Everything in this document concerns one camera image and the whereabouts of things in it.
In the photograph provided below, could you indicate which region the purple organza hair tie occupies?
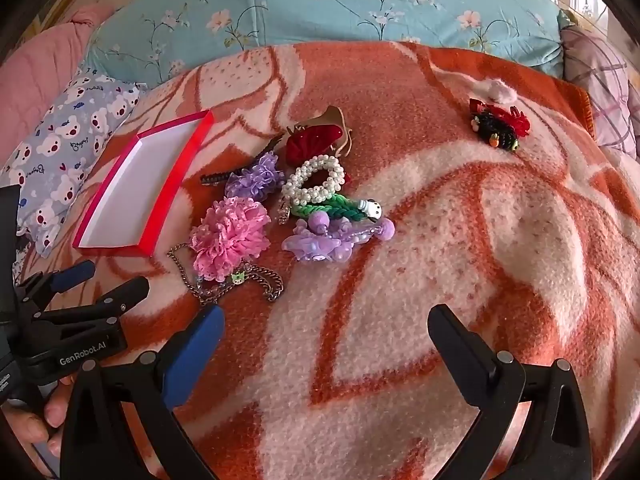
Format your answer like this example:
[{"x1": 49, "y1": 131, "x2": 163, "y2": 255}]
[{"x1": 281, "y1": 210, "x2": 396, "y2": 263}]

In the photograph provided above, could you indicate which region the red velvet hair clip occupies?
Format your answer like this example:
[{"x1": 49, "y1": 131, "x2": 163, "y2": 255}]
[{"x1": 285, "y1": 127, "x2": 343, "y2": 167}]

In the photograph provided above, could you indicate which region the black and red hair accessory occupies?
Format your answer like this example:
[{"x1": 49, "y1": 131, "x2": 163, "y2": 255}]
[{"x1": 468, "y1": 98, "x2": 531, "y2": 151}]

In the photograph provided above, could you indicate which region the white pearl scrunchie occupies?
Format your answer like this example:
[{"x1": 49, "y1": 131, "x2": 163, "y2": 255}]
[{"x1": 281, "y1": 155, "x2": 347, "y2": 206}]

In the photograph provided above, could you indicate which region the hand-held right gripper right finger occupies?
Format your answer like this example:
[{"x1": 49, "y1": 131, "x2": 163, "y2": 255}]
[{"x1": 428, "y1": 304, "x2": 593, "y2": 480}]

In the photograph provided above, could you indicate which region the pink lace scrunchie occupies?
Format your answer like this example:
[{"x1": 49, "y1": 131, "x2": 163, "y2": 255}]
[{"x1": 190, "y1": 197, "x2": 272, "y2": 281}]

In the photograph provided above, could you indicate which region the purple lace scrunchie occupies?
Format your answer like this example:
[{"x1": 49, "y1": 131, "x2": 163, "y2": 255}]
[{"x1": 225, "y1": 152, "x2": 286, "y2": 201}]

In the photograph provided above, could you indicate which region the pink quilt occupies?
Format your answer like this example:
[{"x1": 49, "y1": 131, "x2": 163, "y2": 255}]
[{"x1": 0, "y1": 7, "x2": 118, "y2": 161}]

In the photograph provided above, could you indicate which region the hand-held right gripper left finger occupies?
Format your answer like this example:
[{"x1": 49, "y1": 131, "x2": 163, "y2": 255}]
[{"x1": 59, "y1": 304, "x2": 226, "y2": 480}]

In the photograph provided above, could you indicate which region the teal floral quilt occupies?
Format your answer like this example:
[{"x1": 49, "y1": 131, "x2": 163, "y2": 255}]
[{"x1": 85, "y1": 0, "x2": 571, "y2": 88}]

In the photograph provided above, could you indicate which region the red box with white inside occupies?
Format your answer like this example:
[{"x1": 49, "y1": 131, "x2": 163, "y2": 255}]
[{"x1": 71, "y1": 109, "x2": 216, "y2": 258}]

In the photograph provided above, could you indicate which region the beige hair comb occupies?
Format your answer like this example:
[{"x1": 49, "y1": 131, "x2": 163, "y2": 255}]
[{"x1": 295, "y1": 106, "x2": 353, "y2": 158}]

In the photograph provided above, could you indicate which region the person's left hand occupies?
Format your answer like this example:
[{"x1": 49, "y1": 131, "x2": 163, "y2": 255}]
[{"x1": 0, "y1": 375, "x2": 76, "y2": 476}]

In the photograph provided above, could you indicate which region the bear print pillow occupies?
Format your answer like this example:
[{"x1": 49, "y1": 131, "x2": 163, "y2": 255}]
[{"x1": 0, "y1": 67, "x2": 141, "y2": 258}]

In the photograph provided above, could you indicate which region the green braided hair tie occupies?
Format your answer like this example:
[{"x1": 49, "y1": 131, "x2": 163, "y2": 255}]
[{"x1": 291, "y1": 194, "x2": 383, "y2": 221}]

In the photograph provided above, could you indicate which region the silver chain necklace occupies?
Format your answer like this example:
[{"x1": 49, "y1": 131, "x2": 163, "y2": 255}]
[{"x1": 167, "y1": 242, "x2": 285, "y2": 306}]

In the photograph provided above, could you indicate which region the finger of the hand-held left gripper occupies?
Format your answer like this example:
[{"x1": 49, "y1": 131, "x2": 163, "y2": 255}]
[
  {"x1": 32, "y1": 276, "x2": 151, "y2": 328},
  {"x1": 17, "y1": 260, "x2": 97, "y2": 306}
]

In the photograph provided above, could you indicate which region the orange and white blanket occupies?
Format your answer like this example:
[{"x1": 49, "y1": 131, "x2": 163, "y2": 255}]
[{"x1": 20, "y1": 40, "x2": 640, "y2": 480}]

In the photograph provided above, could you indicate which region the black hair comb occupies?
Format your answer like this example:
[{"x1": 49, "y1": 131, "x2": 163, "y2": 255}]
[{"x1": 200, "y1": 135, "x2": 286, "y2": 186}]

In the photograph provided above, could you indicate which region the purple patterned pillow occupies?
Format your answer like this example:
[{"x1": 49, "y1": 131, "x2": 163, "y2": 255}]
[{"x1": 560, "y1": 25, "x2": 640, "y2": 161}]

